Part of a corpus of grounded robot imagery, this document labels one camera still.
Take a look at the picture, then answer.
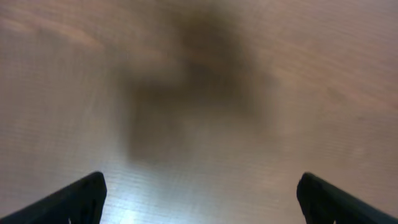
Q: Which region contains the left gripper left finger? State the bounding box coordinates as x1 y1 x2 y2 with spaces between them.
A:
1 171 107 224

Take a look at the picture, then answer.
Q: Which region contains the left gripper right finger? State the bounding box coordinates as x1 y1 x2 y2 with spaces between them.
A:
296 172 397 224

